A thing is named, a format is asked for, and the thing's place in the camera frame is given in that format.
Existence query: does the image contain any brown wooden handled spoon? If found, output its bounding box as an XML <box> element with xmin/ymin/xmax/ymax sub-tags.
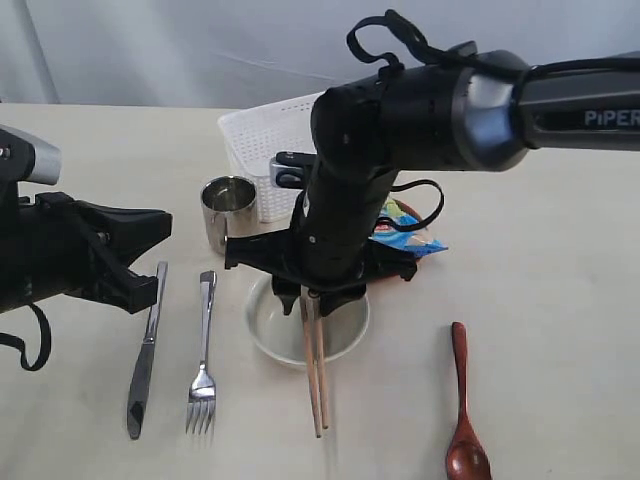
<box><xmin>445</xmin><ymin>322</ymin><xmax>492</xmax><ymax>480</ymax></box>

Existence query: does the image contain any wooden chopstick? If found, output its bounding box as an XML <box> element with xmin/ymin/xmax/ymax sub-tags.
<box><xmin>311</xmin><ymin>293</ymin><xmax>330</xmax><ymax>430</ymax></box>
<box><xmin>300</xmin><ymin>287</ymin><xmax>322</xmax><ymax>438</ymax></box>

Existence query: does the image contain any stainless steel cup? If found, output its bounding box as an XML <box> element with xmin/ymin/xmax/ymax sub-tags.
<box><xmin>200</xmin><ymin>175</ymin><xmax>258</xmax><ymax>256</ymax></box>

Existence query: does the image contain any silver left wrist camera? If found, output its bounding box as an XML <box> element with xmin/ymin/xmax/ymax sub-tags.
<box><xmin>1</xmin><ymin>125</ymin><xmax>62</xmax><ymax>203</ymax></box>

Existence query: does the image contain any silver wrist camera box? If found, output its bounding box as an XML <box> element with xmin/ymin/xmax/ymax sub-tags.
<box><xmin>269</xmin><ymin>151</ymin><xmax>316</xmax><ymax>190</ymax></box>

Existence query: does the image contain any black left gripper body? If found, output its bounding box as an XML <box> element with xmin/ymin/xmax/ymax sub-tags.
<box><xmin>1</xmin><ymin>192</ymin><xmax>130</xmax><ymax>313</ymax></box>

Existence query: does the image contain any stainless steel fork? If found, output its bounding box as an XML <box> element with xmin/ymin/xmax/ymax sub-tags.
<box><xmin>185</xmin><ymin>270</ymin><xmax>217</xmax><ymax>434</ymax></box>

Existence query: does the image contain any speckled beige ceramic bowl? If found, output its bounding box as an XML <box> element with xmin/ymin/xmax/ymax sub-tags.
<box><xmin>244</xmin><ymin>276</ymin><xmax>370</xmax><ymax>370</ymax></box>

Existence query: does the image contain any blue potato chips bag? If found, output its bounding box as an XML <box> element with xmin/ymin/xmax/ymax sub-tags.
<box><xmin>370</xmin><ymin>197</ymin><xmax>448</xmax><ymax>259</ymax></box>

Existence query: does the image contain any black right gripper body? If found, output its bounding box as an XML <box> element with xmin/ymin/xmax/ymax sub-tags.
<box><xmin>223</xmin><ymin>189</ymin><xmax>419</xmax><ymax>301</ymax></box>

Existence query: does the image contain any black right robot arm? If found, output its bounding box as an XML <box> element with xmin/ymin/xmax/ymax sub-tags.
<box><xmin>225</xmin><ymin>51</ymin><xmax>639</xmax><ymax>314</ymax></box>

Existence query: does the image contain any grey backdrop curtain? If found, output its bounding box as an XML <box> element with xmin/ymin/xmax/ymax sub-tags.
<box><xmin>1</xmin><ymin>1</ymin><xmax>639</xmax><ymax>108</ymax></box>

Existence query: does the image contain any white perforated plastic basket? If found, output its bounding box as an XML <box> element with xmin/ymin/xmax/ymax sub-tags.
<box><xmin>218</xmin><ymin>93</ymin><xmax>319</xmax><ymax>223</ymax></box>

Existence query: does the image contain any terracotta brown plate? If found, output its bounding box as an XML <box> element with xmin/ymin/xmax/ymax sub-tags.
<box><xmin>367</xmin><ymin>199</ymin><xmax>426</xmax><ymax>284</ymax></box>

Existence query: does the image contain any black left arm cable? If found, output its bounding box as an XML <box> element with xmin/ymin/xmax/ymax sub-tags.
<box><xmin>0</xmin><ymin>299</ymin><xmax>53</xmax><ymax>372</ymax></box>

